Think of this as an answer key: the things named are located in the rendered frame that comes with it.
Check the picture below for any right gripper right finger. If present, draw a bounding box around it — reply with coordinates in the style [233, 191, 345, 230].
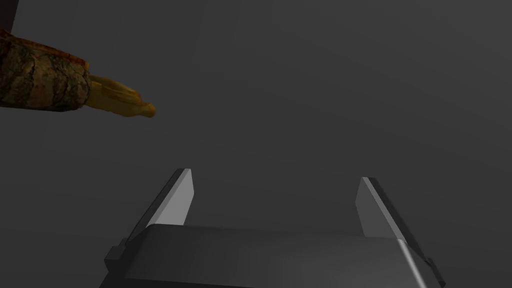
[355, 176, 426, 257]

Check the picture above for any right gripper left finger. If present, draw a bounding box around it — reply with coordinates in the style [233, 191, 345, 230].
[127, 168, 195, 242]

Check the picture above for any yellow banana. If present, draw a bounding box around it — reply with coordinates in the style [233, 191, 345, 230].
[85, 74, 157, 119]

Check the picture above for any brown crusty bread loaf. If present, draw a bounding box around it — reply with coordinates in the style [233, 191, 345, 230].
[0, 28, 93, 113]

